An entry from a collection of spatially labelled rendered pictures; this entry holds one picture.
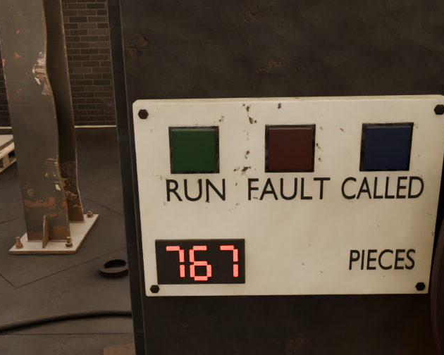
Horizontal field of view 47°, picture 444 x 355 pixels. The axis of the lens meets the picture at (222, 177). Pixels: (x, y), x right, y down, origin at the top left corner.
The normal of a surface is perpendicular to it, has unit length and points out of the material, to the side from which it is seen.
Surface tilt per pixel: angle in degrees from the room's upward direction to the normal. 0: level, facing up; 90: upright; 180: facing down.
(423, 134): 90
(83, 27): 90
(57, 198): 92
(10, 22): 90
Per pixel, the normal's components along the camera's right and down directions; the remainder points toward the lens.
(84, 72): -0.01, 0.30
